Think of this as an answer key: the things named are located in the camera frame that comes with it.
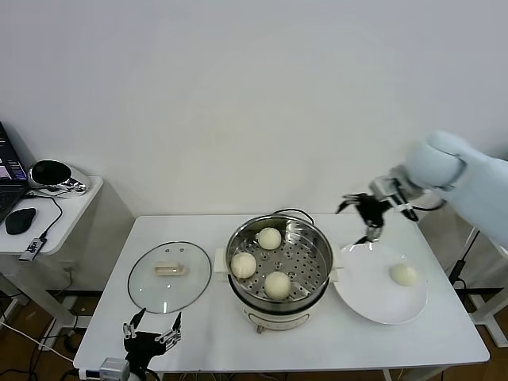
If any stainless steel steamer basket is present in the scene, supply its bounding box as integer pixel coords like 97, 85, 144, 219
214, 215, 344, 309

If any black computer mouse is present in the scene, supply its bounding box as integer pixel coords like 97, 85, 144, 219
5, 206, 38, 235

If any white floor cable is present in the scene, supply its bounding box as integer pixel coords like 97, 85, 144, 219
0, 320, 76, 364

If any black power adapter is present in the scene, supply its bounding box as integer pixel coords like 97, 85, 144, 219
448, 257, 469, 287

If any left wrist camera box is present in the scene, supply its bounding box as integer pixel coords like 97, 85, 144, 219
79, 356, 130, 381

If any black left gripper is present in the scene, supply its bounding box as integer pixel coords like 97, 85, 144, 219
121, 308, 183, 370

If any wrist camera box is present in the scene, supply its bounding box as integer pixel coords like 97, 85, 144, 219
368, 166, 420, 221
79, 356, 130, 381

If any grey usb hub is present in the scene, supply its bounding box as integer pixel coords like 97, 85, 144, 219
19, 237, 49, 262

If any black laptop with lit screen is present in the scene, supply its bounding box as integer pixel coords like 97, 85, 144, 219
0, 118, 31, 225

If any chrome dome device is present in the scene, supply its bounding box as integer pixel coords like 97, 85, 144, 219
29, 159, 94, 196

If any white side table with mouse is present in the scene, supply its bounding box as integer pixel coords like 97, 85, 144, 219
0, 175, 137, 333

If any black usb cable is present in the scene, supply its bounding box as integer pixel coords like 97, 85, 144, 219
24, 190, 64, 241

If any glass lid with cream handle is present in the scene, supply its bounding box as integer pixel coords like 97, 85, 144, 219
127, 241, 212, 315

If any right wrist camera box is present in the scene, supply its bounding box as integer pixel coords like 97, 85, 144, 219
368, 166, 420, 221

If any black cooker power cord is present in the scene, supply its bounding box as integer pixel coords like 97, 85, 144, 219
272, 209, 314, 225

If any white round plate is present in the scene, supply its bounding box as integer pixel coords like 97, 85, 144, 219
332, 241, 429, 325

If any white steamed baozi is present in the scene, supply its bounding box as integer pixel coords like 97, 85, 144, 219
257, 227, 283, 251
230, 252, 257, 279
388, 264, 419, 287
264, 271, 293, 300

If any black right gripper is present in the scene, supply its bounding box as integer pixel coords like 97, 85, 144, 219
336, 193, 392, 245

